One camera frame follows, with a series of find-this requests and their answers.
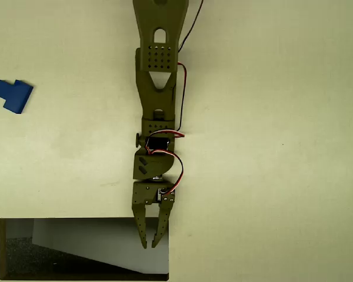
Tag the rectangular bin opening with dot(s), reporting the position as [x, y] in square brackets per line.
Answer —
[17, 258]

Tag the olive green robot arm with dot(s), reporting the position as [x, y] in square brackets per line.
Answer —
[157, 97]

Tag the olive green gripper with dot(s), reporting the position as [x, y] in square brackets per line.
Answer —
[145, 194]

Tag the blue T-shaped block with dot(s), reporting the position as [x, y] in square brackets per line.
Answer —
[15, 95]

